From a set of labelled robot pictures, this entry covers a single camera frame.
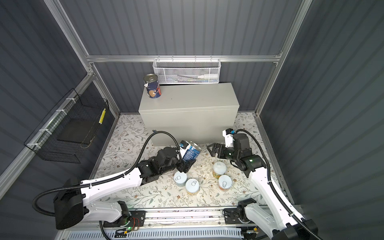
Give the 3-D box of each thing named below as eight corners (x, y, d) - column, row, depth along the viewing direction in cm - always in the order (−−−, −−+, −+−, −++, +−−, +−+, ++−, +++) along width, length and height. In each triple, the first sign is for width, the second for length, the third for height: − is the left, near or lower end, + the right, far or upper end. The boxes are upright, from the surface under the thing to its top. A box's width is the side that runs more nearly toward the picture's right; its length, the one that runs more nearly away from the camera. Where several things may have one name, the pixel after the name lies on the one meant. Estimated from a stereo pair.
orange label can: (218, 191, 84) (219, 188, 79) (217, 179, 88) (218, 175, 83) (231, 191, 84) (233, 188, 79) (229, 179, 88) (231, 175, 83)
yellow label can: (185, 194, 82) (184, 191, 78) (186, 181, 87) (185, 178, 83) (199, 194, 82) (199, 191, 78) (199, 181, 87) (199, 178, 83)
